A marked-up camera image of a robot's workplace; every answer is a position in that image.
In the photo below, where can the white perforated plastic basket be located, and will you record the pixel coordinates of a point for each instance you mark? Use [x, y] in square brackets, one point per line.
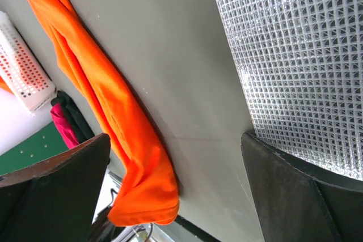
[21, 71]

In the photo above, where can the black folded t shirt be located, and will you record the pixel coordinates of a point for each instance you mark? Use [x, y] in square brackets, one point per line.
[74, 116]

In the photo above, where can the magenta folded t shirt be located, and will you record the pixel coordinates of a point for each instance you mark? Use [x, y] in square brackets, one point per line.
[63, 126]

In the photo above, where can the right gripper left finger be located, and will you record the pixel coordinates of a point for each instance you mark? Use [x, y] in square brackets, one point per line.
[55, 199]

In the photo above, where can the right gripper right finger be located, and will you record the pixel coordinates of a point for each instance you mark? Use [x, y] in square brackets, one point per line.
[299, 201]

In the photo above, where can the orange t shirt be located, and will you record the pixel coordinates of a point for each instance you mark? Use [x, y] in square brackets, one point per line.
[4, 86]
[149, 191]

